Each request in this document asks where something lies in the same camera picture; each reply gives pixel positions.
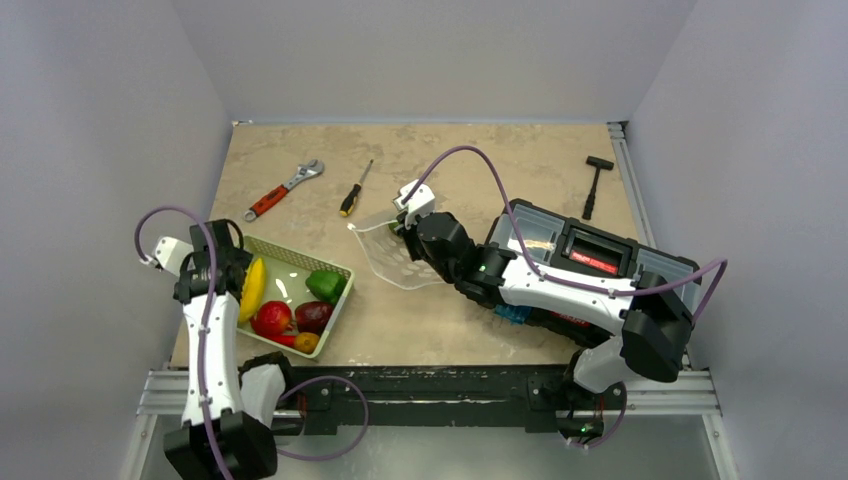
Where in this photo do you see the orange small fruit toy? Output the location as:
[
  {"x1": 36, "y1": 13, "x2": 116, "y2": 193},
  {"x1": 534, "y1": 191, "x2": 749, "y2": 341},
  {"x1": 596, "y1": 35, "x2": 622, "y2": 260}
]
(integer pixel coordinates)
[{"x1": 293, "y1": 332, "x2": 320, "y2": 355}]

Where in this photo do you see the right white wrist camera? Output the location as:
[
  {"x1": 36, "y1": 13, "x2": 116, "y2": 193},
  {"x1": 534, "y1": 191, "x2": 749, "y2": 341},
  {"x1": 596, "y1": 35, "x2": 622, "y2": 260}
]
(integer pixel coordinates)
[{"x1": 393, "y1": 180, "x2": 436, "y2": 228}]

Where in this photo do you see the black hammer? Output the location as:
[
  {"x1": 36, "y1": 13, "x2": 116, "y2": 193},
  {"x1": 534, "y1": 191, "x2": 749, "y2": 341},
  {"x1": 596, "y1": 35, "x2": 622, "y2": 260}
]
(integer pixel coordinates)
[{"x1": 581, "y1": 156, "x2": 615, "y2": 220}]

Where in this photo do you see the yellow black screwdriver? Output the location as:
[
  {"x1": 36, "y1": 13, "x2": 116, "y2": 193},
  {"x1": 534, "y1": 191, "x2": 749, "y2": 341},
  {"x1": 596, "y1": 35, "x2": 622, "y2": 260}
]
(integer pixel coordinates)
[{"x1": 339, "y1": 159, "x2": 374, "y2": 217}]

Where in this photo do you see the red chili pepper toy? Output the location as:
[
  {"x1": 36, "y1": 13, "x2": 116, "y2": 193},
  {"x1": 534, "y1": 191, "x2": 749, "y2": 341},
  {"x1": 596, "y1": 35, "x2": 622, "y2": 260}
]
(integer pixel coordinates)
[{"x1": 265, "y1": 334, "x2": 297, "y2": 349}]

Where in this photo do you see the green plastic basket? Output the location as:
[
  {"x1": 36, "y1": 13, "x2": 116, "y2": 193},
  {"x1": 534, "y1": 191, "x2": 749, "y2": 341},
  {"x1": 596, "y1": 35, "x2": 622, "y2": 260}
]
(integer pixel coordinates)
[{"x1": 237, "y1": 235, "x2": 355, "y2": 361}]

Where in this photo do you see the red apple toy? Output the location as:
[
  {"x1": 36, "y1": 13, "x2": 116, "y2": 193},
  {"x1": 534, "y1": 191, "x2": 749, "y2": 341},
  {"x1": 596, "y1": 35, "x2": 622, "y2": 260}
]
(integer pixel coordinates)
[{"x1": 250, "y1": 301, "x2": 292, "y2": 337}]

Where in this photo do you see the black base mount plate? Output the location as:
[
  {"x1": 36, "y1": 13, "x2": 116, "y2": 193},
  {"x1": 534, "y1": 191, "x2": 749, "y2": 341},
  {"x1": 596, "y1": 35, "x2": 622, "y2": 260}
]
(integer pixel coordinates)
[{"x1": 272, "y1": 365, "x2": 623, "y2": 438}]

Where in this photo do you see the black tool box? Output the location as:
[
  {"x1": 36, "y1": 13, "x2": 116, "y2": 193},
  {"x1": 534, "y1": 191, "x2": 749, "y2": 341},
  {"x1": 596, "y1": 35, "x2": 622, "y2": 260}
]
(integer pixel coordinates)
[{"x1": 494, "y1": 199, "x2": 699, "y2": 348}]

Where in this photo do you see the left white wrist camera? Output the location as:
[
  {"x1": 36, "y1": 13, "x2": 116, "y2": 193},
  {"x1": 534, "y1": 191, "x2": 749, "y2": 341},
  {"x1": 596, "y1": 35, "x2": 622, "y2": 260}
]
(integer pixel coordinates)
[{"x1": 140, "y1": 236, "x2": 193, "y2": 277}]

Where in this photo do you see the dark red fruit toy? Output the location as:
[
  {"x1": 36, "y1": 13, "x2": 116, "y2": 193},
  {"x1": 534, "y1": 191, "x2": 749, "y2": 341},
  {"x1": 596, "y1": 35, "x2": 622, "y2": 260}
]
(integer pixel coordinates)
[{"x1": 294, "y1": 301, "x2": 334, "y2": 336}]

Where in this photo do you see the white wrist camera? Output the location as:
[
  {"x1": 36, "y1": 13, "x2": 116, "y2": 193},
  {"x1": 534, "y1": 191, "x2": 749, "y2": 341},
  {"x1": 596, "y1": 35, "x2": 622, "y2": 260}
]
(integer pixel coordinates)
[
  {"x1": 140, "y1": 236, "x2": 193, "y2": 277},
  {"x1": 393, "y1": 180, "x2": 436, "y2": 228}
]

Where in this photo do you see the yellow banana toy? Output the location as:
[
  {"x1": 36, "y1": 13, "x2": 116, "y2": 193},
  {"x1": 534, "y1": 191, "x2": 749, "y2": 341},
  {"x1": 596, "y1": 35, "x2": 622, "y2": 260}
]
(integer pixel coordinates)
[{"x1": 238, "y1": 256, "x2": 267, "y2": 323}]

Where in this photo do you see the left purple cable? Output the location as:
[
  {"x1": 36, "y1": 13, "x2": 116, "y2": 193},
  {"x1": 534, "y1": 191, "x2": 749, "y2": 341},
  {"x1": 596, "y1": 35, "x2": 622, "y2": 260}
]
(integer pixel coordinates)
[{"x1": 134, "y1": 205, "x2": 233, "y2": 480}]

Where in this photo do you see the green bell pepper toy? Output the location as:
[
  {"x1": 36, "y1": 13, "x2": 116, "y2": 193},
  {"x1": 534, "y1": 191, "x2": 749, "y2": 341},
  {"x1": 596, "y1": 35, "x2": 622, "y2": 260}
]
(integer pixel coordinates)
[{"x1": 305, "y1": 270, "x2": 347, "y2": 305}]

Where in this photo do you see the clear zip top bag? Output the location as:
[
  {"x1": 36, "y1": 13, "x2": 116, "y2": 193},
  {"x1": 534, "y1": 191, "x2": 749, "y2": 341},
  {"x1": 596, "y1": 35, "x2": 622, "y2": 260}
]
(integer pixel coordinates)
[{"x1": 347, "y1": 210, "x2": 443, "y2": 290}]

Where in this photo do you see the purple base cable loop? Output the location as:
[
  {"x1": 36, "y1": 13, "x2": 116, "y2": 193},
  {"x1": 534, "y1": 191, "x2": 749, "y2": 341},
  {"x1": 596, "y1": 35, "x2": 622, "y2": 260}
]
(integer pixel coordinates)
[{"x1": 274, "y1": 375, "x2": 370, "y2": 463}]

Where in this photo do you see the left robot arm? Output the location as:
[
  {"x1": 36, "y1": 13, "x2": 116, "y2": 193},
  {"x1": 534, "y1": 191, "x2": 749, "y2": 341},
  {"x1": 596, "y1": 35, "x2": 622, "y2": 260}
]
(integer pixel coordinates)
[{"x1": 163, "y1": 219, "x2": 298, "y2": 479}]

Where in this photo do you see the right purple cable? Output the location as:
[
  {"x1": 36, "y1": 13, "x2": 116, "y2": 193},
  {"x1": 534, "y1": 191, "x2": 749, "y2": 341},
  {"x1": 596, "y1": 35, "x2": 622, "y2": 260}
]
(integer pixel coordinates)
[{"x1": 404, "y1": 145, "x2": 729, "y2": 326}]

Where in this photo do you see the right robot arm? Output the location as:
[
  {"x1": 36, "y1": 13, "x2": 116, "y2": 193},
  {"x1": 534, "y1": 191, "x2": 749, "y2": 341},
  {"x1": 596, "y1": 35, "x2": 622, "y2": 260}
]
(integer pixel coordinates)
[{"x1": 395, "y1": 212, "x2": 693, "y2": 407}]

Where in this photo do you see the red handled adjustable wrench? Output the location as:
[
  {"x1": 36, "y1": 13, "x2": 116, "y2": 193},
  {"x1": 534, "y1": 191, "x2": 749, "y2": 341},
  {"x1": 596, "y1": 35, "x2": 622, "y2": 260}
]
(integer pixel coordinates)
[{"x1": 242, "y1": 159, "x2": 325, "y2": 222}]

